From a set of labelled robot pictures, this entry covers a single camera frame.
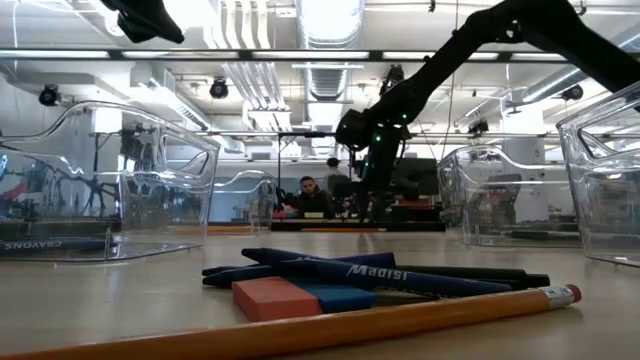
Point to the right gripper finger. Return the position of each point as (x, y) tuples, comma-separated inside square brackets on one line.
[(374, 205)]

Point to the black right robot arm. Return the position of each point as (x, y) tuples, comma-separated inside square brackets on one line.
[(500, 40)]

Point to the person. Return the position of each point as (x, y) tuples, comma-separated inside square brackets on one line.
[(310, 197), (334, 175)]

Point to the blue pen white print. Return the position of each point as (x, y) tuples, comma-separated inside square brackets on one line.
[(400, 280)]

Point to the orange pencil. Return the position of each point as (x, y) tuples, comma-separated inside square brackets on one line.
[(350, 325)]

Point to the clear plastic bin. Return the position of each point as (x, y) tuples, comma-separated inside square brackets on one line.
[(250, 200), (610, 200), (500, 215), (150, 200)]

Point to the red eraser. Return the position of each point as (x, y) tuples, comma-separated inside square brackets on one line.
[(275, 298)]

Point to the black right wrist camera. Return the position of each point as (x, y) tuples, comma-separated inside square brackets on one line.
[(355, 131)]

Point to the black metal table frame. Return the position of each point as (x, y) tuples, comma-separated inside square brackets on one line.
[(325, 226)]

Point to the black hanging camera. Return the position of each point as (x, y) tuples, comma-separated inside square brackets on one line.
[(218, 88), (477, 127), (392, 75), (572, 92), (50, 95)]

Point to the silver ventilation duct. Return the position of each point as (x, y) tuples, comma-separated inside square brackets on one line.
[(327, 80)]

